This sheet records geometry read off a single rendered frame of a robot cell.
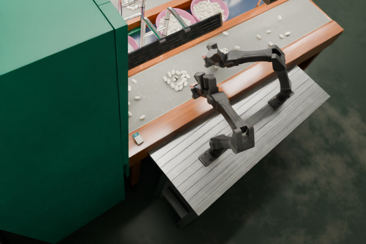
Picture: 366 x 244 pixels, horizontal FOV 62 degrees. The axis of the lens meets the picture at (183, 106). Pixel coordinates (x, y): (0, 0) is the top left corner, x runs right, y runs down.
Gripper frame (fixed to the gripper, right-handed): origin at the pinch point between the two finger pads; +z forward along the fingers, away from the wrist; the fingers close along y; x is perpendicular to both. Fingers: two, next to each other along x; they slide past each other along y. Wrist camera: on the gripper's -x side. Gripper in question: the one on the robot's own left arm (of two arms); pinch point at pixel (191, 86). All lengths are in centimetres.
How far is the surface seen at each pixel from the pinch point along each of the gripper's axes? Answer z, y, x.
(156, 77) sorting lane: 22.8, 8.9, -4.7
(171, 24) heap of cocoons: 45, -23, -24
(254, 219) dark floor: -7, -18, 119
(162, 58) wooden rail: 27.4, -0.9, -11.9
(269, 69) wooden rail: -3, -56, 14
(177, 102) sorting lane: 7.2, 7.8, 8.8
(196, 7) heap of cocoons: 48, -46, -27
